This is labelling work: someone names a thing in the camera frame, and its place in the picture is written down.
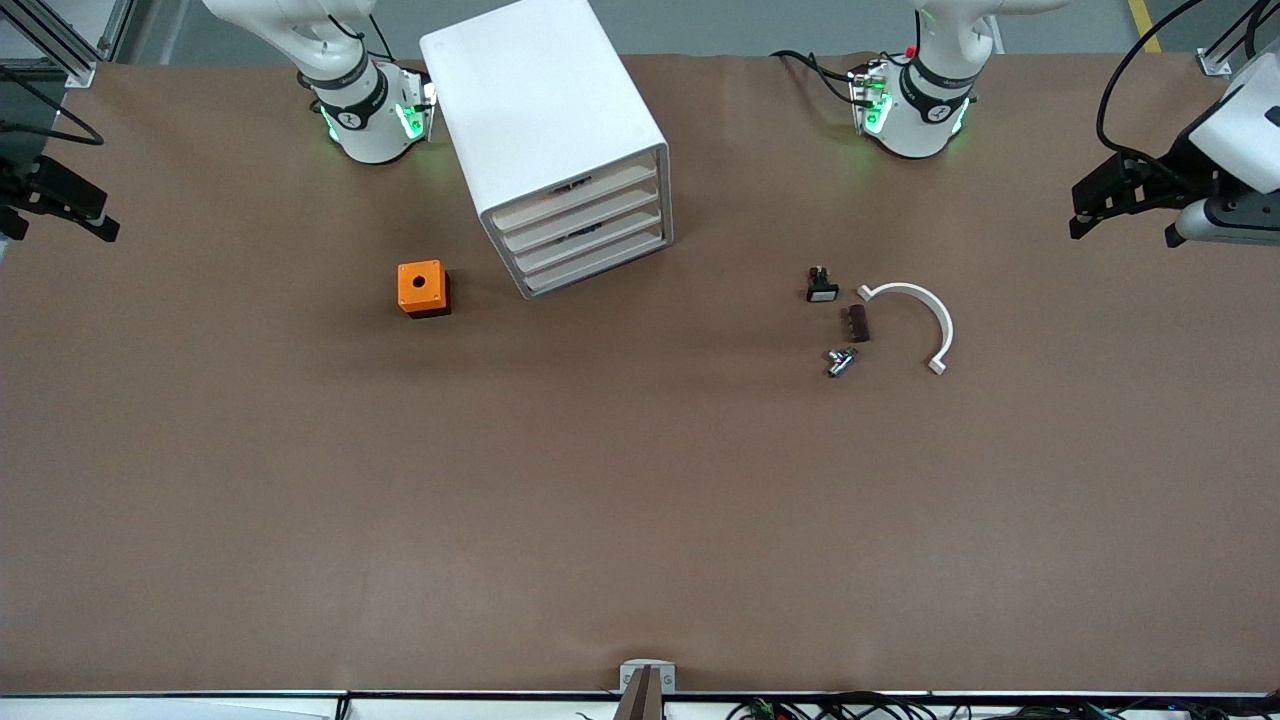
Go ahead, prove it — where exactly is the white plastic drawer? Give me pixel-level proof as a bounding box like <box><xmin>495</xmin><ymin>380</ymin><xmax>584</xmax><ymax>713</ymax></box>
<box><xmin>510</xmin><ymin>207</ymin><xmax>666</xmax><ymax>275</ymax></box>
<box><xmin>522</xmin><ymin>232</ymin><xmax>668</xmax><ymax>297</ymax></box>
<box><xmin>500</xmin><ymin>182</ymin><xmax>664</xmax><ymax>254</ymax></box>
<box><xmin>488</xmin><ymin>150</ymin><xmax>663</xmax><ymax>234</ymax></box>

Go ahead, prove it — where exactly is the white drawer cabinet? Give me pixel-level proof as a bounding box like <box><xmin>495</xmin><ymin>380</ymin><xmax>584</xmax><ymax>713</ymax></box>
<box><xmin>418</xmin><ymin>0</ymin><xmax>675</xmax><ymax>301</ymax></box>

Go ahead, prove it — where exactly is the aluminium frame profile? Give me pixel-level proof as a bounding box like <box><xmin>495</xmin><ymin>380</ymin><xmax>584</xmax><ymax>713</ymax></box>
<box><xmin>1195</xmin><ymin>0</ymin><xmax>1280</xmax><ymax>77</ymax></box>
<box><xmin>0</xmin><ymin>0</ymin><xmax>136</xmax><ymax>89</ymax></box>

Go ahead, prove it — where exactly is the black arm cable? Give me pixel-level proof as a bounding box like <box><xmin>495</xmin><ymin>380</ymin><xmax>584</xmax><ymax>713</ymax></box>
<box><xmin>1238</xmin><ymin>0</ymin><xmax>1280</xmax><ymax>56</ymax></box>

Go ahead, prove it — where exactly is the white curved plastic bracket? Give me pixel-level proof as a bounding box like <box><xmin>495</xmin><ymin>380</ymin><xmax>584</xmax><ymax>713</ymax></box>
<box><xmin>857</xmin><ymin>282</ymin><xmax>956</xmax><ymax>377</ymax></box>

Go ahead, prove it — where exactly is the black base cable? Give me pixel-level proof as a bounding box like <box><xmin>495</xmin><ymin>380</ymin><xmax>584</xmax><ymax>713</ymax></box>
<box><xmin>770</xmin><ymin>48</ymin><xmax>863</xmax><ymax>106</ymax></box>

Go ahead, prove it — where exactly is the orange button enclosure box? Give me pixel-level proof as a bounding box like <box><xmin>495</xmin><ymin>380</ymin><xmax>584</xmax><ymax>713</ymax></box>
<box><xmin>396</xmin><ymin>259</ymin><xmax>453</xmax><ymax>320</ymax></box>

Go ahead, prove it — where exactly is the black cable bundle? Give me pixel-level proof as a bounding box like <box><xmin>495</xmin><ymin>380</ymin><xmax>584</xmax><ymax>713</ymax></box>
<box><xmin>725</xmin><ymin>690</ymin><xmax>1280</xmax><ymax>720</ymax></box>

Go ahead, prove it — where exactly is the grey mount bracket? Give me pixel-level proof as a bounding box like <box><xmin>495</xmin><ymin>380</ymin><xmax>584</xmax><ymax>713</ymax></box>
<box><xmin>618</xmin><ymin>658</ymin><xmax>678</xmax><ymax>696</ymax></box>

